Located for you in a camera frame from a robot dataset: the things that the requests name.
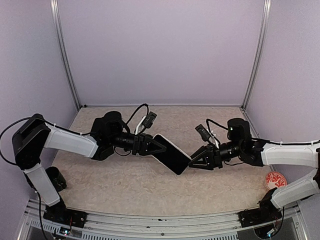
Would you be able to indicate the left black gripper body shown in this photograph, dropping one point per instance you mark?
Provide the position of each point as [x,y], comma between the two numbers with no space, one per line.
[137,144]

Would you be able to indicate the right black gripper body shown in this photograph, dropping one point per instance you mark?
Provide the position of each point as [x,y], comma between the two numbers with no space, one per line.
[217,161]

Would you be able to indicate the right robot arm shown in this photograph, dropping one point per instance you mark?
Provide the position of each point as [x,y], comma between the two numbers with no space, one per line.
[260,152]

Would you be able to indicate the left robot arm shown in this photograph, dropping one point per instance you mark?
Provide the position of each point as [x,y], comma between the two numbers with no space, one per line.
[107,132]

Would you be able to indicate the red white patterned bowl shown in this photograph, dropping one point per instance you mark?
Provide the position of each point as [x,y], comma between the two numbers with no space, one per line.
[274,179]

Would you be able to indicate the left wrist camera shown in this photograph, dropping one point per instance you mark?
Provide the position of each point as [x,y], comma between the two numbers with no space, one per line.
[145,123]

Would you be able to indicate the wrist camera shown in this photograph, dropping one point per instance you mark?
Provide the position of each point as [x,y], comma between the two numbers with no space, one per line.
[145,123]
[207,136]

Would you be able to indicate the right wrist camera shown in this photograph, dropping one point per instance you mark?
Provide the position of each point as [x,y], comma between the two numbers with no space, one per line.
[207,136]

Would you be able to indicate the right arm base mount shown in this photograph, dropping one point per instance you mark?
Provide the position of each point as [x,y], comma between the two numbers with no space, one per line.
[266,212]

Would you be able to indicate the front aluminium rail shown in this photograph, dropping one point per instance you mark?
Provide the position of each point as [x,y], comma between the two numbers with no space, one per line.
[103,226]

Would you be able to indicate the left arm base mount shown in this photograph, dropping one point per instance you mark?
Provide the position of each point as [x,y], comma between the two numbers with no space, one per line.
[59,213]

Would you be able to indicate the right aluminium frame post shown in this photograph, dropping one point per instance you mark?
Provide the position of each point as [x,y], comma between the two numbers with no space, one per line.
[258,53]

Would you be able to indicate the aluminium frame post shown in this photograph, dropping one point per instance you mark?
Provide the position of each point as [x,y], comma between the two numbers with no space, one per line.
[258,53]
[63,52]

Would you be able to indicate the left aluminium frame post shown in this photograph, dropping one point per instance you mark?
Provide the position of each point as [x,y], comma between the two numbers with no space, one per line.
[63,52]

